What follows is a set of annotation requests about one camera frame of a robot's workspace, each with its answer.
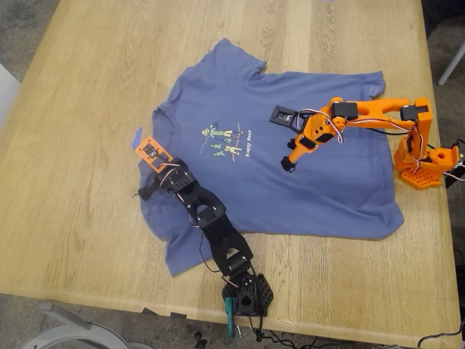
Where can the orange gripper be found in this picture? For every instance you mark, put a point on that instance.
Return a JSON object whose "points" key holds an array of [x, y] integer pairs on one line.
{"points": [[298, 150]]}

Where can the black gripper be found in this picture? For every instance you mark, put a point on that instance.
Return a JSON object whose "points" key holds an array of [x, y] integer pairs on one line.
{"points": [[160, 180]]}

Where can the blue printed T-shirt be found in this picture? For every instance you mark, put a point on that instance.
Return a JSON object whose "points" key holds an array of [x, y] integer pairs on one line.
{"points": [[272, 189]]}

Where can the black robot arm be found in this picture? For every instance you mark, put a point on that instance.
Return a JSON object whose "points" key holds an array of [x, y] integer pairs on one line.
{"points": [[225, 236]]}

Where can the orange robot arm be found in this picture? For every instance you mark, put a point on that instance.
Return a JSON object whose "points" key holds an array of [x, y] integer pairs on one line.
{"points": [[378, 109]]}

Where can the blue tape strip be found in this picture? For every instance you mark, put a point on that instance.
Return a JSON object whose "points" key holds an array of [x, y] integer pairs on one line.
{"points": [[137, 136]]}

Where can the teal table clamp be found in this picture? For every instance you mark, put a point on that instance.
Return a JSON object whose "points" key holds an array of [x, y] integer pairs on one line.
{"points": [[229, 320]]}

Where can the black table clamp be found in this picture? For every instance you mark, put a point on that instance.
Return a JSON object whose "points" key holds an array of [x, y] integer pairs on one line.
{"points": [[458, 165]]}

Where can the grey round chair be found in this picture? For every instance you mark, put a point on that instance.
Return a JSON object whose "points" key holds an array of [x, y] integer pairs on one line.
{"points": [[72, 334]]}

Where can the white metal leg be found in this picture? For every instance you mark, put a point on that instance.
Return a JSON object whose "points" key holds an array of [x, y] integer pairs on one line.
{"points": [[450, 67]]}

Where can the white furniture panel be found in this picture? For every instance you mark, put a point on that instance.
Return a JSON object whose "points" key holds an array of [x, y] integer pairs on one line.
{"points": [[7, 94]]}

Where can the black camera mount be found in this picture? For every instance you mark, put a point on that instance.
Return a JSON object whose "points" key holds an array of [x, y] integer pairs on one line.
{"points": [[283, 117]]}

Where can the orange camera mount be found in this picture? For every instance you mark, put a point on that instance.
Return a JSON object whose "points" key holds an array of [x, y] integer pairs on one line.
{"points": [[150, 152]]}

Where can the orange perforated base plate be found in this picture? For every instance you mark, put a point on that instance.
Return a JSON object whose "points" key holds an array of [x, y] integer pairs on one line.
{"points": [[421, 180]]}

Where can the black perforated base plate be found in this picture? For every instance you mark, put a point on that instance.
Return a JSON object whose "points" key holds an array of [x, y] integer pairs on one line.
{"points": [[261, 294]]}

